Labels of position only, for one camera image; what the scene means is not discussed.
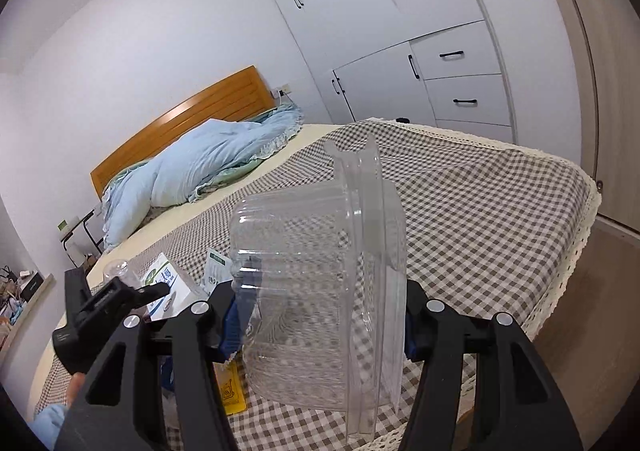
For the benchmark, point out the wooden bed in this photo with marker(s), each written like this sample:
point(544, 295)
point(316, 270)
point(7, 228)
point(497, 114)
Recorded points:
point(200, 106)

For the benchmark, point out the clear plastic clamshell container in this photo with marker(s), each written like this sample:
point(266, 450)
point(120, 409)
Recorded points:
point(310, 281)

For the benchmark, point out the yellow packet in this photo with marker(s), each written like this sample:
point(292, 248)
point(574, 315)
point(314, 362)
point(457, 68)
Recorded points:
point(230, 388)

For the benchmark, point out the white packet with green print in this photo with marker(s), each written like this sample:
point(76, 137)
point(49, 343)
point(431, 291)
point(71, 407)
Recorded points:
point(217, 268)

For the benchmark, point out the wall socket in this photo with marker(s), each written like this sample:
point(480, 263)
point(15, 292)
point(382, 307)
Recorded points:
point(284, 90)

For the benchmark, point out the white carton with blue print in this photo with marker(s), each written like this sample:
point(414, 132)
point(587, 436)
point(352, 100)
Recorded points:
point(170, 281)

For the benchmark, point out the black rectangular box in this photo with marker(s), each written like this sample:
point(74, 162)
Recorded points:
point(32, 288)

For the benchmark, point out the beige room door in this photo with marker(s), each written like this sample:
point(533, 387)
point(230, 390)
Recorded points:
point(600, 56)

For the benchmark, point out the brown checked blanket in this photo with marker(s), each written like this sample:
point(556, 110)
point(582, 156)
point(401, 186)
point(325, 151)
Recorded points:
point(475, 211)

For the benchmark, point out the pile of assorted small items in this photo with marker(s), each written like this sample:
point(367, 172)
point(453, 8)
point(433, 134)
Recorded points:
point(10, 311)

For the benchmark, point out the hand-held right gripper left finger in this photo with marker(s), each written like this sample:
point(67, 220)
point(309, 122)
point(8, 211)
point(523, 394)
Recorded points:
point(227, 336)

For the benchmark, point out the light blue duvet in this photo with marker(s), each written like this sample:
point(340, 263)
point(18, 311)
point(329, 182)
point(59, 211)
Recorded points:
point(200, 161)

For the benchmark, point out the small green box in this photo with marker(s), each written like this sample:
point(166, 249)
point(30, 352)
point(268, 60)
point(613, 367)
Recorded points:
point(62, 225)

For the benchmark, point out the white wardrobe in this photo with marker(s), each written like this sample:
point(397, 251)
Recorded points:
point(380, 6)

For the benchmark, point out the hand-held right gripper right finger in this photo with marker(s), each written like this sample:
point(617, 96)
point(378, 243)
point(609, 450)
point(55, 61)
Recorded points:
point(411, 341)

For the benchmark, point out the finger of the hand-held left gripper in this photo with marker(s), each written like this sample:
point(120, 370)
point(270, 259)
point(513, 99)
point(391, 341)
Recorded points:
point(112, 301)

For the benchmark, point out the cream bed sheet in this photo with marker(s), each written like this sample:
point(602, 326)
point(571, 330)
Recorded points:
point(210, 211)

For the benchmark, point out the black-framed bedside table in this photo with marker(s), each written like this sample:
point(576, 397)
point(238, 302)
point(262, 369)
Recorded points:
point(80, 226)

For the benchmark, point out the person's left hand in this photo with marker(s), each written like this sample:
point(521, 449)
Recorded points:
point(76, 388)

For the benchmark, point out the clear plastic cup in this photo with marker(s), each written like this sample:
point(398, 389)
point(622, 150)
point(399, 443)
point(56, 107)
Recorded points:
point(115, 268)

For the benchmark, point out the person's left forearm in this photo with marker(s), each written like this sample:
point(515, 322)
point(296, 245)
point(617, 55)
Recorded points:
point(50, 423)

